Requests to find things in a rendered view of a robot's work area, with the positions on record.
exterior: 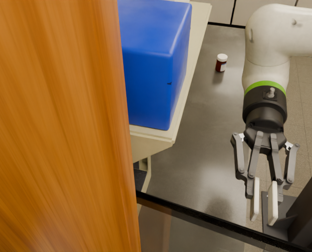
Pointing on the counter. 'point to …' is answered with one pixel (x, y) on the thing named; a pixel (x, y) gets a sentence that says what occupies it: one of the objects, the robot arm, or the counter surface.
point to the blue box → (153, 58)
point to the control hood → (137, 139)
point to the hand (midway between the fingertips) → (263, 201)
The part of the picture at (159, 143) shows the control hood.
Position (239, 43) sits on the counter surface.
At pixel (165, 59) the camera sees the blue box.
